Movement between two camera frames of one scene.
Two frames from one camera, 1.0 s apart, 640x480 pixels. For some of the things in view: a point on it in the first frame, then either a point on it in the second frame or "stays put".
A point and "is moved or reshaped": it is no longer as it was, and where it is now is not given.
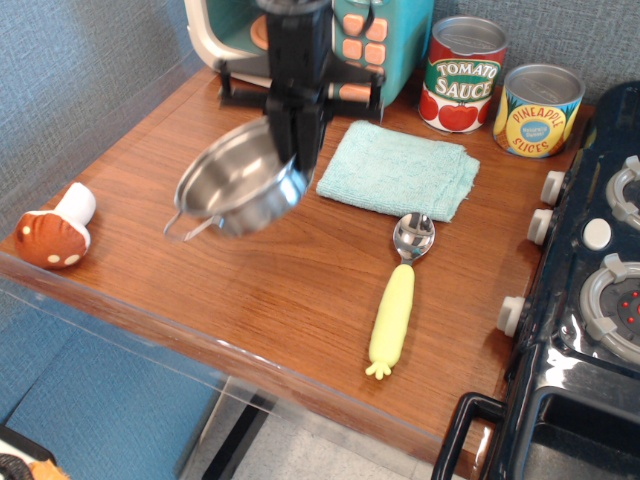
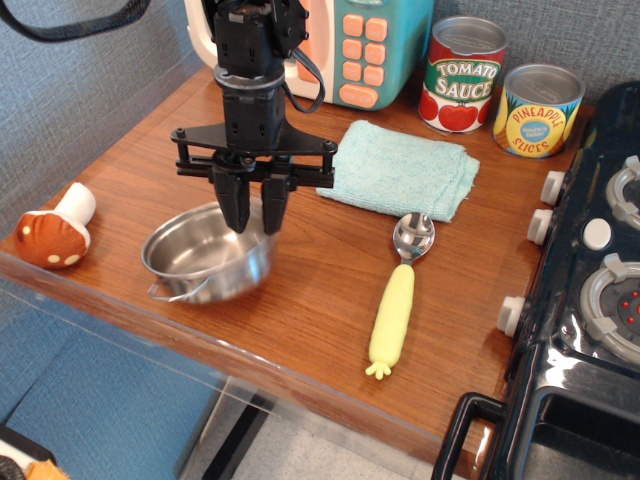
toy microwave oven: x=394 y=38 stays put
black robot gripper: x=303 y=87 to x=255 y=139
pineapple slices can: x=538 y=110 stays put
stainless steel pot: x=237 y=181 is moved or reshaped
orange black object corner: x=22 y=458 stays put
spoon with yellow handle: x=412 y=237 stays put
